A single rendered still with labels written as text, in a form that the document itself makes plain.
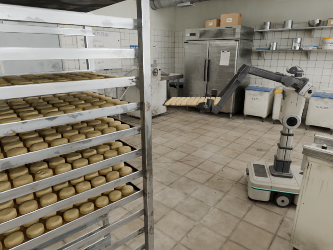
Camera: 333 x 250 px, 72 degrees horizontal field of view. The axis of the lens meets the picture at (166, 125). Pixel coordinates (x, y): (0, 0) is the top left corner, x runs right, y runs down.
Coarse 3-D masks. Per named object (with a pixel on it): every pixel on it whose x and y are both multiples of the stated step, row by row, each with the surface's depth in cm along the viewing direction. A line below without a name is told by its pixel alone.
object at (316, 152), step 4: (304, 144) 158; (304, 148) 156; (308, 148) 154; (312, 148) 152; (316, 148) 151; (320, 148) 151; (304, 152) 156; (308, 152) 155; (312, 152) 153; (316, 152) 151; (320, 152) 150; (324, 152) 148; (328, 152) 146; (332, 152) 145; (312, 156) 154; (316, 156) 152; (320, 156) 150; (324, 156) 149; (328, 156) 147; (332, 156) 145; (328, 160) 147; (332, 160) 146
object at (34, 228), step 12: (108, 192) 93; (120, 192) 91; (132, 192) 94; (84, 204) 84; (96, 204) 86; (108, 204) 87; (48, 216) 79; (60, 216) 78; (72, 216) 78; (24, 228) 76; (36, 228) 73; (48, 228) 75; (0, 240) 71; (12, 240) 68; (24, 240) 71
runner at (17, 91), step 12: (36, 84) 59; (48, 84) 61; (60, 84) 63; (72, 84) 65; (84, 84) 68; (96, 84) 70; (108, 84) 72; (120, 84) 75; (132, 84) 78; (0, 96) 55; (12, 96) 57; (24, 96) 58
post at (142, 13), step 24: (144, 0) 71; (144, 24) 72; (144, 48) 74; (144, 72) 77; (144, 96) 79; (144, 120) 82; (144, 144) 85; (144, 168) 88; (144, 192) 92; (144, 216) 96
